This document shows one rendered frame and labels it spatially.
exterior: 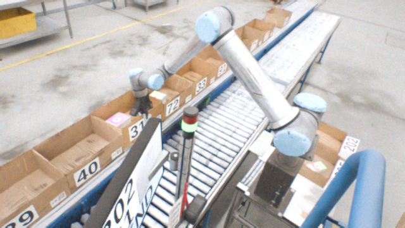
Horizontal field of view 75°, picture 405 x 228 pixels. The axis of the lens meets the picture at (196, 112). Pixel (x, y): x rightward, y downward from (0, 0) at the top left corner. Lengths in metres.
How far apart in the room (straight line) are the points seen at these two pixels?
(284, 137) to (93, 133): 1.27
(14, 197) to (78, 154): 0.39
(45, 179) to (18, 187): 0.13
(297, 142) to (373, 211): 0.88
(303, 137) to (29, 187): 1.42
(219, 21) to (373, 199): 0.92
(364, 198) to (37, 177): 1.63
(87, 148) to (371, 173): 1.65
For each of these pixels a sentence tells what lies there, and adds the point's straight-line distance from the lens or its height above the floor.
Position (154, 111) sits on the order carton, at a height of 1.04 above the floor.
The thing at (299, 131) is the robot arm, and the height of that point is 1.49.
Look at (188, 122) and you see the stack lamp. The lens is 0.85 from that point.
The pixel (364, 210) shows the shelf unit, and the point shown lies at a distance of 0.32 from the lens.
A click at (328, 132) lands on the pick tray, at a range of 2.52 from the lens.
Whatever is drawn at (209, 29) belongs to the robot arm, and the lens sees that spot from 1.12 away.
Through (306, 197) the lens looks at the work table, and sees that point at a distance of 1.96.
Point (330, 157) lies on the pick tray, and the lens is 2.24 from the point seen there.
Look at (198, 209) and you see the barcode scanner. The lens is 1.28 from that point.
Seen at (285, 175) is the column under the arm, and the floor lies 1.05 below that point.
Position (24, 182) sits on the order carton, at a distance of 1.77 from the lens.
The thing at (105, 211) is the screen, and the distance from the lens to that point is 0.75.
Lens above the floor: 2.18
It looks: 38 degrees down
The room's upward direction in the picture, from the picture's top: 8 degrees clockwise
